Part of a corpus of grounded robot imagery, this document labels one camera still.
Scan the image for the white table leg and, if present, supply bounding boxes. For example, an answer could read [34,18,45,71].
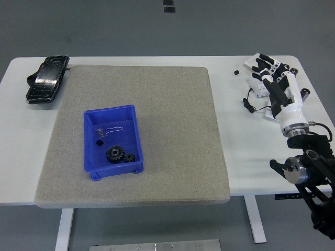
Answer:
[54,208,75,251]
[243,195,267,244]

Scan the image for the black table control panel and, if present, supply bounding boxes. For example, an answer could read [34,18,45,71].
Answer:
[274,193,316,200]

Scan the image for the black adapter cord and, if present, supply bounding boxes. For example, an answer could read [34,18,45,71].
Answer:
[242,88,270,113]

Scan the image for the white switch panel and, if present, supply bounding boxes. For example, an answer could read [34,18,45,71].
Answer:
[244,53,262,70]

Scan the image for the black wrapped device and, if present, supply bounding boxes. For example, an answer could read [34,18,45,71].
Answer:
[25,55,71,105]

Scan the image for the grey-brown mat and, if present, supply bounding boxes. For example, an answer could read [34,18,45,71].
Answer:
[34,65,231,209]

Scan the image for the blue plastic box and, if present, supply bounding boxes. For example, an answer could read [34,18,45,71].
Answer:
[83,104,144,181]

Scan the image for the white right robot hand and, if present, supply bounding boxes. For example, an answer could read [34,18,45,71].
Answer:
[251,53,307,129]

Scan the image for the white circuit breaker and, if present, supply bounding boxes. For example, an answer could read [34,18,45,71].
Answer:
[248,77,270,99]

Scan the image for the grey metal base plate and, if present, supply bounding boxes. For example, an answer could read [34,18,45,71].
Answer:
[90,239,220,251]

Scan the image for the large black gear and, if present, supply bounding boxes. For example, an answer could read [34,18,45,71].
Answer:
[106,145,126,165]

